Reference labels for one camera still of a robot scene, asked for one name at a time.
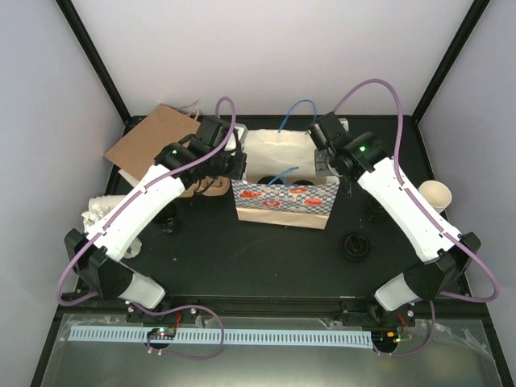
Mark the brown kraft paper bag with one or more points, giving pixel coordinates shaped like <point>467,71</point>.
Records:
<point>135,152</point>

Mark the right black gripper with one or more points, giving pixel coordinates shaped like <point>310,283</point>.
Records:
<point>321,168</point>

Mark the pink and blue paper bags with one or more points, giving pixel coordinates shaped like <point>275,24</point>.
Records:
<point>132,181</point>

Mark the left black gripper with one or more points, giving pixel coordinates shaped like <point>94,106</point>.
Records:
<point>237,172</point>

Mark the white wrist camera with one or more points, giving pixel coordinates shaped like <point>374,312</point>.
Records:
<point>344,123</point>
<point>235,143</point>

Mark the right stack of paper cups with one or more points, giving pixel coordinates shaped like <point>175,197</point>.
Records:
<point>438,195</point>

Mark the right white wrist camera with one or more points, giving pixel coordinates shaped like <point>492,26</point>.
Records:
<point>344,123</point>

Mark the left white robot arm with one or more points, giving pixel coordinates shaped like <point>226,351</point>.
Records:
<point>95,255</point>

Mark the light blue cable duct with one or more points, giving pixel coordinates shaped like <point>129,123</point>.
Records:
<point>303,338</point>

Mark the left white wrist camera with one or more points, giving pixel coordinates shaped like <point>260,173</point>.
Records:
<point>235,143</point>

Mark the remaining pulp cup carriers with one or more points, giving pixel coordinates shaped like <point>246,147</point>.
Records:
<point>209,187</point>

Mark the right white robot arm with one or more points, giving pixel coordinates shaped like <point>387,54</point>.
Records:
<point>443,251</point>

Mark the black plastic cup lid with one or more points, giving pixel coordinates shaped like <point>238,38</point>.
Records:
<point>301,182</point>

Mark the loose black cup lid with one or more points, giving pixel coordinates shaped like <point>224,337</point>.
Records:
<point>355,247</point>

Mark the left stack of paper cups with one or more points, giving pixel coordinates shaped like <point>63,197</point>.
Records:
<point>104,204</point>

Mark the stack of paper cups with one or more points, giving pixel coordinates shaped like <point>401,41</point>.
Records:
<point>104,204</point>
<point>438,195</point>

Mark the small circuit board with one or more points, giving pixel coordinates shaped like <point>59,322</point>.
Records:
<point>162,333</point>

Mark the blue checkered paper bag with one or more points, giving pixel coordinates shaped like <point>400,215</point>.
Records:
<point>286,154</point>

